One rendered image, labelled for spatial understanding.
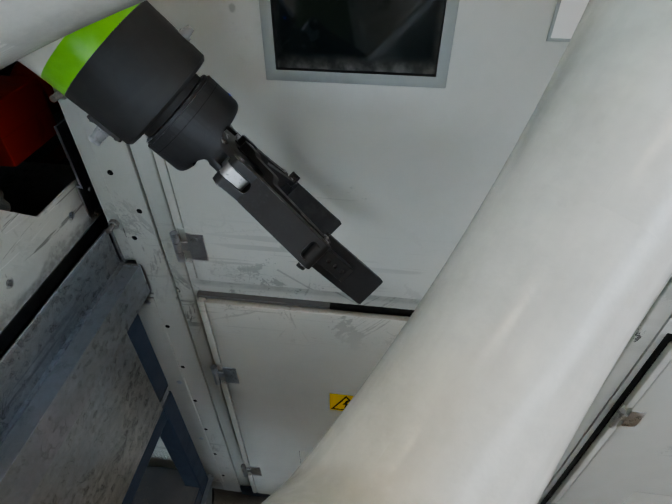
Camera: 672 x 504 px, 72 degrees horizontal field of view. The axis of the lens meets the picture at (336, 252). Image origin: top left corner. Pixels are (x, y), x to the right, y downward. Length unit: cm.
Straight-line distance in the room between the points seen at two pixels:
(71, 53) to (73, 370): 41
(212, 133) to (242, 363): 55
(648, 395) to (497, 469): 69
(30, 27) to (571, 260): 24
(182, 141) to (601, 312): 29
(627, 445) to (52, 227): 100
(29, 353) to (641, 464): 103
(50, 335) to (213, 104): 40
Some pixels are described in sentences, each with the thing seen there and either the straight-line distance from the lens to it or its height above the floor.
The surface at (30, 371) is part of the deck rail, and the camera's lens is 66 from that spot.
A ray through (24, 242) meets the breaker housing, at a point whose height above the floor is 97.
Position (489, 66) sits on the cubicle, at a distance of 50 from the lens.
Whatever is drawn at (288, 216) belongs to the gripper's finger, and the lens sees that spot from 35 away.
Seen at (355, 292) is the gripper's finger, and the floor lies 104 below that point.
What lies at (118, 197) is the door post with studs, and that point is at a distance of 70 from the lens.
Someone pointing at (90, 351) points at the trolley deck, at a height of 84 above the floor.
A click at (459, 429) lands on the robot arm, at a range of 23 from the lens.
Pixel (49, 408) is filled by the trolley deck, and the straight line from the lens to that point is 65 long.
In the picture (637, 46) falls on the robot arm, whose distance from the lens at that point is 26.
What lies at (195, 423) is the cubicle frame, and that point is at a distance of 114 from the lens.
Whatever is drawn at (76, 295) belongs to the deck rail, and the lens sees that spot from 70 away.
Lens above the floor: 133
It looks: 42 degrees down
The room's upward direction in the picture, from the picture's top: straight up
